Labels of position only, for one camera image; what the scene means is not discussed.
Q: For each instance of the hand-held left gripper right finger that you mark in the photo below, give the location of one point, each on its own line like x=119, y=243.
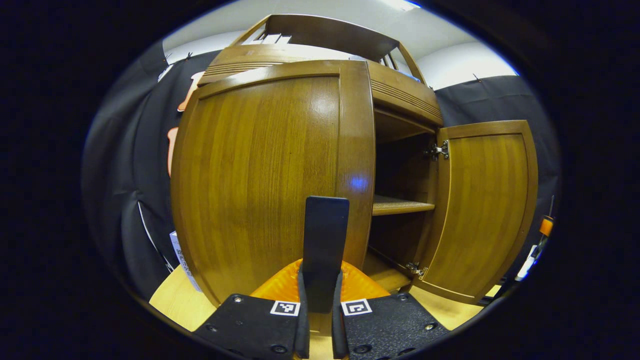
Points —
x=337, y=330

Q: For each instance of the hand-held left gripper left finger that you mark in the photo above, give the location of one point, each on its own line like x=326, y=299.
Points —
x=302, y=325

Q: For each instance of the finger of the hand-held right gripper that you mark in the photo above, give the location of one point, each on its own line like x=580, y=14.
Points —
x=546, y=226

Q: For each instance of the wooden shoe cabinet door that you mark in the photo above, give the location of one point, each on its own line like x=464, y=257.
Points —
x=480, y=210
x=260, y=175

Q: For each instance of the metal door hinge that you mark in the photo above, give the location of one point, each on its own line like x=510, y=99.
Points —
x=439, y=150
x=417, y=270

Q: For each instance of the wooden ribbed cabinet drawer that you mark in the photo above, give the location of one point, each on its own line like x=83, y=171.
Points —
x=400, y=95

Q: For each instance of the white purple carton box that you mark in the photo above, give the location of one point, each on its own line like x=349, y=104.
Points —
x=185, y=262

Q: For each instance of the wooden inner shelf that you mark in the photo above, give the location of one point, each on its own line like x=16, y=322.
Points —
x=400, y=205

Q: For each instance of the black backdrop cloth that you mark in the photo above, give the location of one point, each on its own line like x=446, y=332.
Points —
x=115, y=150

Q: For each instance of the white book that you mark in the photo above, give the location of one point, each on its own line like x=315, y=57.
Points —
x=272, y=38

